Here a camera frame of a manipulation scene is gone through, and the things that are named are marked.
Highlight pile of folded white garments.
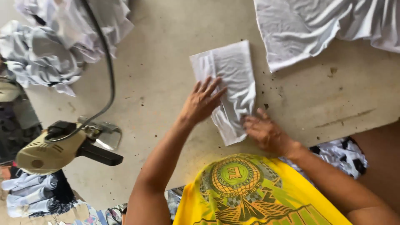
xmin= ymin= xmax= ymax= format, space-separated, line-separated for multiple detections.
xmin=1 ymin=170 xmax=77 ymax=218

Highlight beige electric cloth cutting machine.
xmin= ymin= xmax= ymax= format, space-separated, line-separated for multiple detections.
xmin=15 ymin=116 xmax=124 ymax=175

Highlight grey power cable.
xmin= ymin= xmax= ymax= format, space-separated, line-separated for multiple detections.
xmin=45 ymin=0 xmax=116 ymax=144

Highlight black and white patterned fabric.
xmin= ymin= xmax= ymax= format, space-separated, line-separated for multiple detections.
xmin=278 ymin=136 xmax=369 ymax=185

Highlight white fabric piece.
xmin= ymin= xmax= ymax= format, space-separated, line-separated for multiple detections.
xmin=189 ymin=40 xmax=257 ymax=147

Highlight colourful fabric scraps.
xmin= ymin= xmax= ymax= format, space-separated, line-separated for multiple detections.
xmin=47 ymin=186 xmax=185 ymax=225

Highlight large white fabric sheet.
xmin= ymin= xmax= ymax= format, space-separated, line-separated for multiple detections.
xmin=253 ymin=0 xmax=400 ymax=73

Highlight person's yellow printed shirt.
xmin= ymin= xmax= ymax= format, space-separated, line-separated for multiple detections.
xmin=173 ymin=153 xmax=353 ymax=225

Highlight heap of white fabric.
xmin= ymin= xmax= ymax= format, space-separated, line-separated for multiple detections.
xmin=0 ymin=0 xmax=135 ymax=97

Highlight person's left hand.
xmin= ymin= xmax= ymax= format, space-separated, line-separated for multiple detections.
xmin=178 ymin=76 xmax=228 ymax=126

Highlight person's right hand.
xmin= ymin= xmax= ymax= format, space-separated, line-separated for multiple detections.
xmin=243 ymin=107 xmax=301 ymax=158

